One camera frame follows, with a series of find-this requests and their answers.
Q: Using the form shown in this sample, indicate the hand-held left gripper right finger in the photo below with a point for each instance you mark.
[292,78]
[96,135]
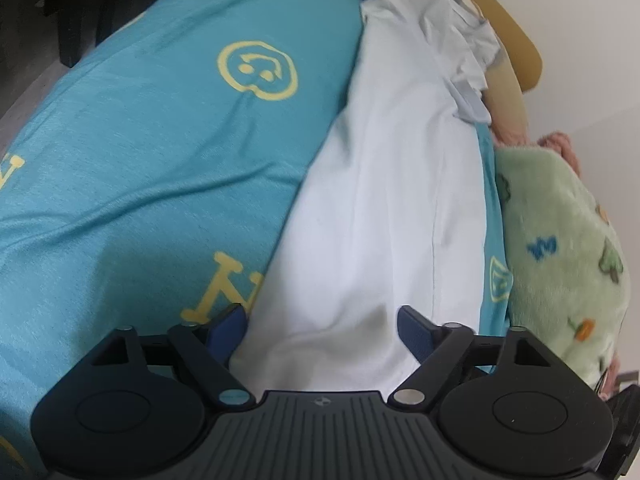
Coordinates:
[417,332]

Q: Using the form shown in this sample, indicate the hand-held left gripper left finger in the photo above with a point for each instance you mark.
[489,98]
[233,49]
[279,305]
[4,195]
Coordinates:
[227,332]

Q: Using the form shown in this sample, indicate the white t-shirt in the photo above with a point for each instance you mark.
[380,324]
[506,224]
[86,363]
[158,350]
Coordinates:
[380,210]

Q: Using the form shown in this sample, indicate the green fleece printed blanket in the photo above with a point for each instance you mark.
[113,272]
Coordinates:
[550,220]

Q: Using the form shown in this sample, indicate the teal printed bed sheet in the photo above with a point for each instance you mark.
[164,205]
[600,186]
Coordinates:
[150,160]

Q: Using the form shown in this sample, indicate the pink plush toy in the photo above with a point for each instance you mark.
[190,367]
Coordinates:
[562,152]

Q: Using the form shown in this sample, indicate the patchwork pillow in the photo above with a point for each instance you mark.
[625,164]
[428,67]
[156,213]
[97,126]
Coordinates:
[507,105]

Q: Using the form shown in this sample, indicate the mustard headboard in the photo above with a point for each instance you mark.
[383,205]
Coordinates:
[515,45]

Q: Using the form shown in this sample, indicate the black chair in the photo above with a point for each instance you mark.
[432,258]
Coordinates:
[70,35]

